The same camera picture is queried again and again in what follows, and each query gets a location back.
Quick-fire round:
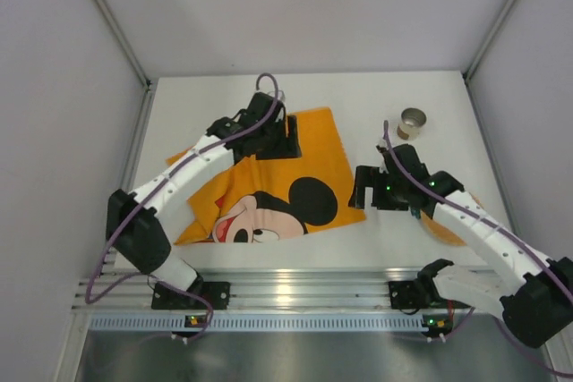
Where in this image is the orange Mickey Mouse placemat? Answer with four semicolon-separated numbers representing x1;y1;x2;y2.
175;107;366;246

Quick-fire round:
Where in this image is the metal cup with cork band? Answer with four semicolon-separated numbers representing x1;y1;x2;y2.
397;107;427;140

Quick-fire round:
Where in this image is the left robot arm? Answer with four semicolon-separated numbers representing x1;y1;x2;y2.
107;92;301;294

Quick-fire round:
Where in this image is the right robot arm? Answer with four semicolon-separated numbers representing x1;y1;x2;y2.
348;144;572;348

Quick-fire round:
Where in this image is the round woven coaster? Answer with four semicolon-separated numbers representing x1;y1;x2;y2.
421;191;489;247

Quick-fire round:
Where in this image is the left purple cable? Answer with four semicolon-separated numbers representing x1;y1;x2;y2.
84;72;281;343

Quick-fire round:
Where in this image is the purple cable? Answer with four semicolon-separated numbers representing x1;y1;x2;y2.
84;72;281;343
382;119;573;378

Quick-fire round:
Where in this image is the spoon with teal handle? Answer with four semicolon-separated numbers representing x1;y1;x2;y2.
410;208;422;220

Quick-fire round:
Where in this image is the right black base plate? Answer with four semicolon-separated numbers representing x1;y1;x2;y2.
388;280;469;310

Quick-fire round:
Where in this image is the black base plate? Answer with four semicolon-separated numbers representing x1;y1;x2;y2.
150;281;231;310
388;280;469;310

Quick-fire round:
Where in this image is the aluminium rail frame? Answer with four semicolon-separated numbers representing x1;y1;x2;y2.
71;247;559;311

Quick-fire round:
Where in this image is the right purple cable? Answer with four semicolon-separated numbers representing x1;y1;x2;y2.
382;119;573;378

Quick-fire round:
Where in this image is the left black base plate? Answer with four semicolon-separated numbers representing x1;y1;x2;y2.
150;281;231;310

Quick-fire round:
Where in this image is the perforated cable duct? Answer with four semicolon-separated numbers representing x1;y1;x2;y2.
90;313;451;333

